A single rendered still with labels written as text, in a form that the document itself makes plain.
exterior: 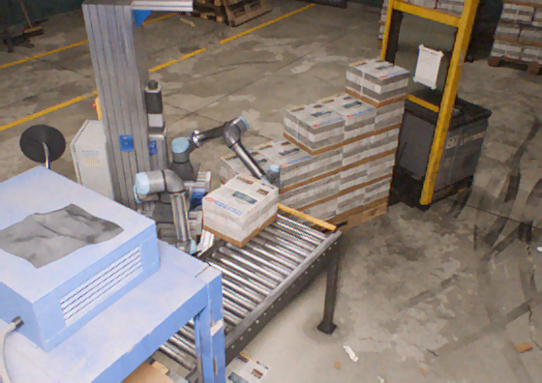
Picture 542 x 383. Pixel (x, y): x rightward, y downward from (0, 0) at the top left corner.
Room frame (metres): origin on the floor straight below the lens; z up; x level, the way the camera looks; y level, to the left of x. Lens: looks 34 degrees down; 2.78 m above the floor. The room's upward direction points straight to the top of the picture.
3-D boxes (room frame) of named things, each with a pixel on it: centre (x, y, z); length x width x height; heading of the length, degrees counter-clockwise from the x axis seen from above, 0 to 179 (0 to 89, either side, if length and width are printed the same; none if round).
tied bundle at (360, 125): (3.85, -0.74, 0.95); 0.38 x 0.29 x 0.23; 33
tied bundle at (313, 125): (3.70, -0.49, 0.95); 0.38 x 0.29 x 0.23; 31
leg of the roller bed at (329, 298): (2.59, -0.53, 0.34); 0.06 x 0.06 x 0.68; 53
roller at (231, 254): (2.33, -0.02, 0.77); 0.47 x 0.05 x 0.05; 53
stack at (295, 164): (3.62, -0.38, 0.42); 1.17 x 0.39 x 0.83; 122
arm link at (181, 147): (3.30, 0.46, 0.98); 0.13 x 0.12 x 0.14; 152
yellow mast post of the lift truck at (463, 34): (3.96, -1.53, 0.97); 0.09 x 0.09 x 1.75; 32
